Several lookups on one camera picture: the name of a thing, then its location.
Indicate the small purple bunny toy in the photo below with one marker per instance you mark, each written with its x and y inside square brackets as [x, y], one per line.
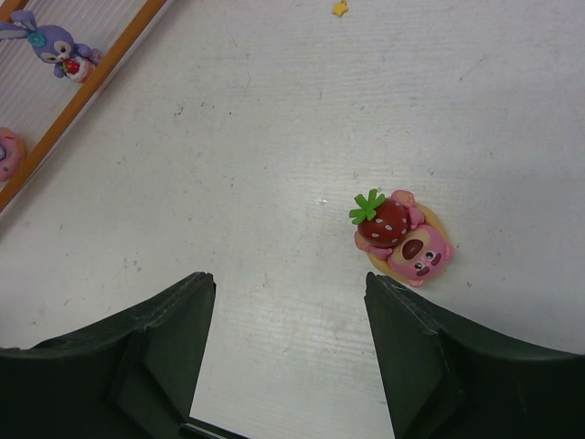
[53, 45]

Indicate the purple bunny sitting donut toy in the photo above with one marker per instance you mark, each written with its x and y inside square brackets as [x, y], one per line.
[13, 153]

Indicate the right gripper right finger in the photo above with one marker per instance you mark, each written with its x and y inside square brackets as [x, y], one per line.
[446, 376]

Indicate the orange three-tier acrylic shelf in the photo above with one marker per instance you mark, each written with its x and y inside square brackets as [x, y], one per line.
[41, 108]

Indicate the tiny yellow star piece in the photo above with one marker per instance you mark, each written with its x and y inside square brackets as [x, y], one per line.
[340, 8]

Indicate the strawberry bear donut toy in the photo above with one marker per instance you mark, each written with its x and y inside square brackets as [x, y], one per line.
[401, 237]

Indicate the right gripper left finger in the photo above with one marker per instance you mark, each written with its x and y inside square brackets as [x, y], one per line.
[129, 375]

